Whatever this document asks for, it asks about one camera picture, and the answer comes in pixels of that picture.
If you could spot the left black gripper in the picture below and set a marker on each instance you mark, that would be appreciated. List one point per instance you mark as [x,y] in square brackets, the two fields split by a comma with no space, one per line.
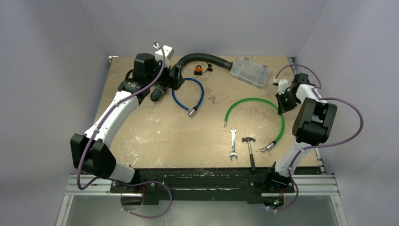
[174,83]

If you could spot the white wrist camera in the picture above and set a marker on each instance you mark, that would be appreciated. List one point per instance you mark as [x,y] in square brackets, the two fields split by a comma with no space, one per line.
[282,85]
[164,54]

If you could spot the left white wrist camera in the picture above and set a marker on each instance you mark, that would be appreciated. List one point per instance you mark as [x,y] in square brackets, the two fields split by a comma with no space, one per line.
[164,54]

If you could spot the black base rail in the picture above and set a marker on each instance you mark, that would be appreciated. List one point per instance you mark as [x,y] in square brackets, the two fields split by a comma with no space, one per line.
[237,184]

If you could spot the clear plastic organizer box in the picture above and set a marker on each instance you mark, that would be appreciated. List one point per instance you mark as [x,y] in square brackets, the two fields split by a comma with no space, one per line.
[250,72]

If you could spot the silver open-end wrench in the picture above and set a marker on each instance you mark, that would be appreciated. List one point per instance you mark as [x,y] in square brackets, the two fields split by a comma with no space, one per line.
[233,144]

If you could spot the black key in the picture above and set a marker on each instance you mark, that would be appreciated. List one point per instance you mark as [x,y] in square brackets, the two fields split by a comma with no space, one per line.
[209,68]

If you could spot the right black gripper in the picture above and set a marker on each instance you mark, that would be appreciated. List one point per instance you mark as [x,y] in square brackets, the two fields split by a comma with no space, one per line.
[287,98]

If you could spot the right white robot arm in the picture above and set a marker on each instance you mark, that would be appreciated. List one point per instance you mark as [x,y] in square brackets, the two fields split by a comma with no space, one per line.
[311,127]

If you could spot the orange black padlock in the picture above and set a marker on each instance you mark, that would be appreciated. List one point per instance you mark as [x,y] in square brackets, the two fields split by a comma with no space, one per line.
[198,70]

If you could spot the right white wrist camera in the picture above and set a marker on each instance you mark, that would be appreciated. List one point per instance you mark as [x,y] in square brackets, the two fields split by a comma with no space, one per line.
[282,85]

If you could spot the small black hammer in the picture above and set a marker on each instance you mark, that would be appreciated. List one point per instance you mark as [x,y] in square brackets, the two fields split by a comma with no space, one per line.
[249,140]

